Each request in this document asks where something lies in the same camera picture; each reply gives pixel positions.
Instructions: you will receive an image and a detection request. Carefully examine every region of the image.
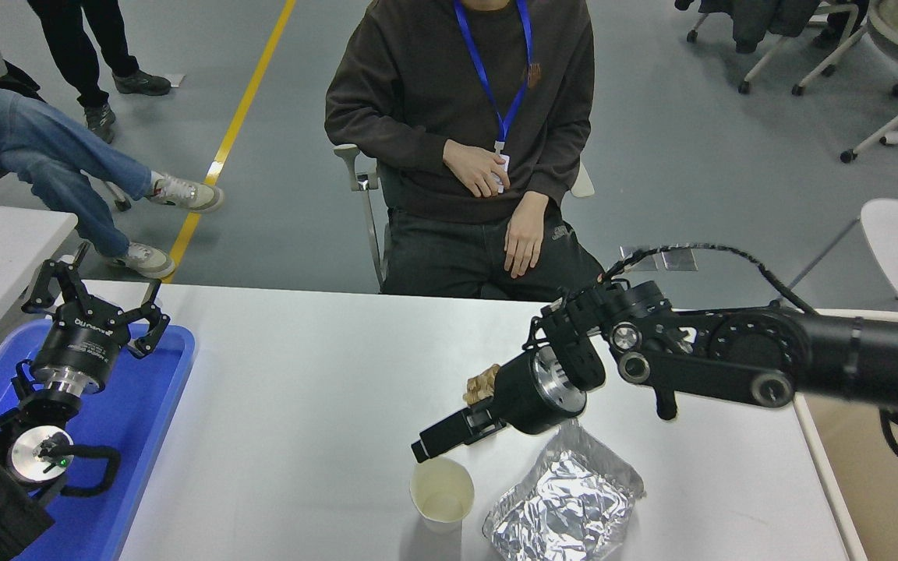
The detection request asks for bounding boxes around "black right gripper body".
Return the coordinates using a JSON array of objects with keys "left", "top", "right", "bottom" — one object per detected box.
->
[{"left": 492, "top": 349, "right": 587, "bottom": 436}]

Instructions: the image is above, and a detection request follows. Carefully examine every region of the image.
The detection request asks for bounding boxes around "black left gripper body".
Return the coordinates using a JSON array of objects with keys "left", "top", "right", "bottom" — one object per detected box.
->
[{"left": 30, "top": 304, "right": 132, "bottom": 384}]

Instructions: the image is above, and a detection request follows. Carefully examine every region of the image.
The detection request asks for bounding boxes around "white paper cup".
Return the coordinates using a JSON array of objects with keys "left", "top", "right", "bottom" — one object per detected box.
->
[{"left": 409, "top": 457, "right": 476, "bottom": 535}]

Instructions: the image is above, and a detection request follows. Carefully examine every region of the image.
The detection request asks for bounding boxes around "silver foil tray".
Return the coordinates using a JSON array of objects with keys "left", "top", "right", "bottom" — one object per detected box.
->
[{"left": 482, "top": 418, "right": 646, "bottom": 561}]

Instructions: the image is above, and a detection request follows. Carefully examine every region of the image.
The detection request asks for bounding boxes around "blue lanyard with badge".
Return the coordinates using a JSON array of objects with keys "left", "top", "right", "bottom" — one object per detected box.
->
[{"left": 453, "top": 0, "right": 534, "bottom": 194}]

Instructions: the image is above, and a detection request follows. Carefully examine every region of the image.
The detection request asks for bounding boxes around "person's left hand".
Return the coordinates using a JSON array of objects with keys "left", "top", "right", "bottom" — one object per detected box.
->
[{"left": 504, "top": 192, "right": 550, "bottom": 279}]

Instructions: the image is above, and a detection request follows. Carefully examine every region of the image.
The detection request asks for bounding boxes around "person's right hand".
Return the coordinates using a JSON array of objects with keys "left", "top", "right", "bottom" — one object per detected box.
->
[{"left": 443, "top": 139, "right": 509, "bottom": 199}]

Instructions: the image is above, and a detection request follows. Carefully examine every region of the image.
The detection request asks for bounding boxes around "crumpled tan paper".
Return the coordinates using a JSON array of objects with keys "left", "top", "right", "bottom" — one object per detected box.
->
[{"left": 462, "top": 364, "right": 501, "bottom": 406}]

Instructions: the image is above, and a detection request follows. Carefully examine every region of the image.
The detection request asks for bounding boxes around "blue plastic tray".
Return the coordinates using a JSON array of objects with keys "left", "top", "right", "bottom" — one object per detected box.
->
[{"left": 0, "top": 318, "right": 196, "bottom": 561}]

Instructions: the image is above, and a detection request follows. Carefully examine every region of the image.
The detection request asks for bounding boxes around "person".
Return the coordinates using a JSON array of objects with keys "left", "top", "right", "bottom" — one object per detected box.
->
[
  {"left": 324, "top": 0, "right": 606, "bottom": 302},
  {"left": 27, "top": 0, "right": 173, "bottom": 144},
  {"left": 0, "top": 0, "right": 225, "bottom": 280}
]

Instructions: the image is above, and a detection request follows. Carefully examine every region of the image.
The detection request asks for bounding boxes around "metal floor plate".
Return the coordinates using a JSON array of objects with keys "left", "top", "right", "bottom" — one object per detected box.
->
[
  {"left": 620, "top": 244, "right": 658, "bottom": 272},
  {"left": 659, "top": 243, "right": 698, "bottom": 272}
]

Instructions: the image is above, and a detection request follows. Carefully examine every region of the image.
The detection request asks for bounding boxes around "white and grey office chair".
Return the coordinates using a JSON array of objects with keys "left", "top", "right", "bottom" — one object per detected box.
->
[{"left": 333, "top": 144, "right": 596, "bottom": 291}]

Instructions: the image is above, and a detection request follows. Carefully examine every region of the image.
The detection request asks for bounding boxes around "large pale bin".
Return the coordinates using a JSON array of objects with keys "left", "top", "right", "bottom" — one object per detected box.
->
[{"left": 794, "top": 309, "right": 898, "bottom": 561}]

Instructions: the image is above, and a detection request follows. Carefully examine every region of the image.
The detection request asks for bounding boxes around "white-legged office chair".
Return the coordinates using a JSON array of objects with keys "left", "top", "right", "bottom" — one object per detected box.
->
[{"left": 687, "top": 0, "right": 840, "bottom": 96}]

